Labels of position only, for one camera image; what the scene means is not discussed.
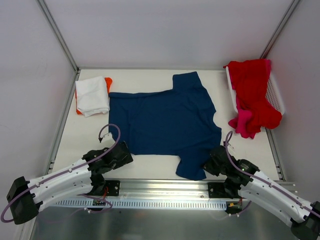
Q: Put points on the white slotted cable duct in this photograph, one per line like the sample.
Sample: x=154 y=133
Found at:
x=166 y=204

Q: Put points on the red t-shirt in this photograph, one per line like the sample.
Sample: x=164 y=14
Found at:
x=252 y=85

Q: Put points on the left aluminium frame post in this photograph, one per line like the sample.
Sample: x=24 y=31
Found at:
x=57 y=33

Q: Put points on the folded orange t-shirt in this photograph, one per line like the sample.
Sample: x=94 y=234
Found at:
x=109 y=83

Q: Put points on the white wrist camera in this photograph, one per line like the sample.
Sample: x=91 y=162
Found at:
x=230 y=147
x=106 y=137

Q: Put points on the aluminium frame post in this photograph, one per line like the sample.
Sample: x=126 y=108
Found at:
x=280 y=27
x=57 y=33

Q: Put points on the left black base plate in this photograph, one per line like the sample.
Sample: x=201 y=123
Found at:
x=111 y=188

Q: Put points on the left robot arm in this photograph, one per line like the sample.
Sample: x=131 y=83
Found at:
x=26 y=198

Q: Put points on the aluminium mounting rail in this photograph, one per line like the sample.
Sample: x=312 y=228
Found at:
x=135 y=188

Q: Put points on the navy blue t-shirt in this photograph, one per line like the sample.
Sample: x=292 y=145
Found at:
x=176 y=122

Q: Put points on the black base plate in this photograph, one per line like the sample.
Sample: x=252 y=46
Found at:
x=216 y=190
x=111 y=188

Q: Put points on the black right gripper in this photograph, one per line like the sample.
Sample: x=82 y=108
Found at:
x=210 y=162

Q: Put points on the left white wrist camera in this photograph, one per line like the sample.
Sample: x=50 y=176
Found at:
x=106 y=137

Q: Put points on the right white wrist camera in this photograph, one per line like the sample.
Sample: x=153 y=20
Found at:
x=230 y=147

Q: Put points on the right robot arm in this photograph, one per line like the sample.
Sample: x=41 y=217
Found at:
x=246 y=180

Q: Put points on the right aluminium frame post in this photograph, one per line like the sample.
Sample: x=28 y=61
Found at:
x=280 y=27

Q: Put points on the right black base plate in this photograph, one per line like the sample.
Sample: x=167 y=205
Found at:
x=216 y=190

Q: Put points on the folded white t-shirt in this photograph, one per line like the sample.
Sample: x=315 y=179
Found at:
x=92 y=96

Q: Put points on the white perforated plastic basket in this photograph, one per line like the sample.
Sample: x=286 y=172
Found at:
x=273 y=95

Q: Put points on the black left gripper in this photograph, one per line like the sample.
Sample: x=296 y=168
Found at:
x=124 y=153

